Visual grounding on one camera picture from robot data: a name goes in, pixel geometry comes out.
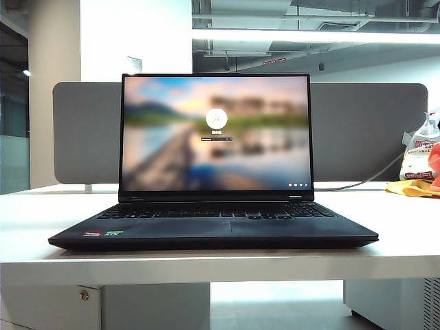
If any black laptop computer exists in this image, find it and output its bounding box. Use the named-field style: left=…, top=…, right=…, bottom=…
left=47, top=72, right=380, bottom=251

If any silver ventilation duct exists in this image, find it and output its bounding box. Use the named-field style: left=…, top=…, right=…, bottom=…
left=267, top=38, right=348, bottom=53

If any ceiling air vent grille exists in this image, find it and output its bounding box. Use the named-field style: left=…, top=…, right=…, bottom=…
left=316, top=21, right=361, bottom=32

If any grey power cable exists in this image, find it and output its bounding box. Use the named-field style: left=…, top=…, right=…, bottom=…
left=314, top=153, right=405, bottom=192

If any white printed plastic bag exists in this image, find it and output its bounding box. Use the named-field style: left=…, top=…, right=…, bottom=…
left=400, top=107, right=440, bottom=182

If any grey hanging ceiling tray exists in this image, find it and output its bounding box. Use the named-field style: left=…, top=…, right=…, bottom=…
left=204, top=39, right=273, bottom=58

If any white drawer cabinet with lock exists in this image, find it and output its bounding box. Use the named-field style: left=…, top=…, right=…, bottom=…
left=0, top=283, right=210, bottom=330

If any long ceiling light strip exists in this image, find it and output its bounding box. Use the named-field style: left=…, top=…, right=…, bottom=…
left=191, top=28, right=440, bottom=45

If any white cabinet with vent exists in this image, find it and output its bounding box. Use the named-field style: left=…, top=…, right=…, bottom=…
left=343, top=278, right=440, bottom=330

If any yellow cloth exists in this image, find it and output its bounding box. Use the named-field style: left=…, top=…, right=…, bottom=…
left=384, top=178, right=440, bottom=199

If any grey fabric desk divider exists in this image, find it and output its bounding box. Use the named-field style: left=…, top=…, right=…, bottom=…
left=52, top=81, right=430, bottom=184

